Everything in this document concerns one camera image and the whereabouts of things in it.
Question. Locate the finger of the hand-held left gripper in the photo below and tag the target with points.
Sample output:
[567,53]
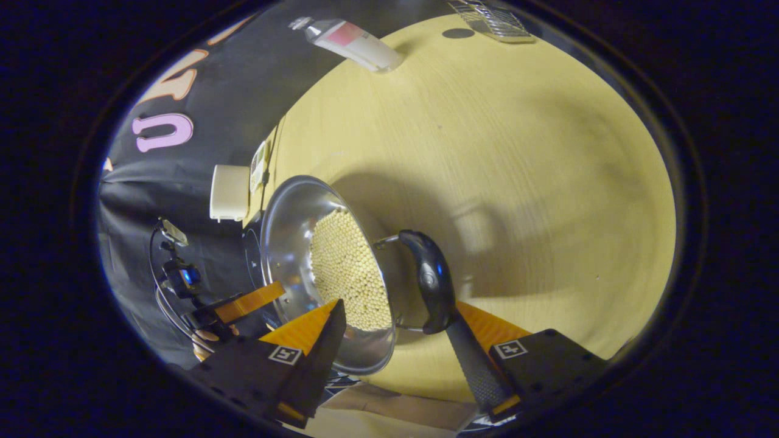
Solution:
[249,302]

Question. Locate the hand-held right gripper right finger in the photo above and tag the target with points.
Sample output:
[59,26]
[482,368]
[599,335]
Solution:
[478,371]

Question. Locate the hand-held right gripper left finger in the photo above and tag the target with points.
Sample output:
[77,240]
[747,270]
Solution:
[316,365]

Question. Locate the black induction cooktop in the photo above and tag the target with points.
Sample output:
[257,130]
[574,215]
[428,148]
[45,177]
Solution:
[252,255]

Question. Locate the heap of yellow soybeans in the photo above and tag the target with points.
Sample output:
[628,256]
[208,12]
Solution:
[350,274]

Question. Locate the white toaster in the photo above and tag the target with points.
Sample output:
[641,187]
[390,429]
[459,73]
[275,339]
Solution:
[230,193]

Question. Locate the clear bottle with pink label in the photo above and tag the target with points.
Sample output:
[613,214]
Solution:
[353,42]

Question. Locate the small dark round disc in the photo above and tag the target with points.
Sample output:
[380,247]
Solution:
[457,33]

